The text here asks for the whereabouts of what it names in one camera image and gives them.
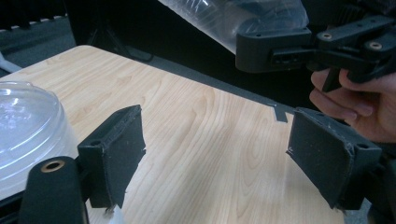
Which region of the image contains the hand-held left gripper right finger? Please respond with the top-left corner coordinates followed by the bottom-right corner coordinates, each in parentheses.
top-left (286, 106), bottom-right (383, 211)

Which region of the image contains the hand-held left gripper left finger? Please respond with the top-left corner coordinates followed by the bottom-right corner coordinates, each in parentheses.
top-left (78, 105), bottom-right (147, 209)

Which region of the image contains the clear plastic cup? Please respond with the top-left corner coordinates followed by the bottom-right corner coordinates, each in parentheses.
top-left (158, 0), bottom-right (310, 56)

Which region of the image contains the stack of clear cups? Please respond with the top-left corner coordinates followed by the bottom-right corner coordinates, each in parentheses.
top-left (0, 80), bottom-right (79, 201)

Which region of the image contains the grey tape piece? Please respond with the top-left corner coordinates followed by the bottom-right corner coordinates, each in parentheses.
top-left (268, 103), bottom-right (290, 123)

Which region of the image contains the black tripod stand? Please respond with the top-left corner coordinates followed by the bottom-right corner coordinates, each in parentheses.
top-left (86, 17), bottom-right (154, 63)

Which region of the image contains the white metal stand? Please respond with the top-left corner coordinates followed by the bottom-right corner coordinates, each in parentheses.
top-left (0, 50), bottom-right (23, 75)

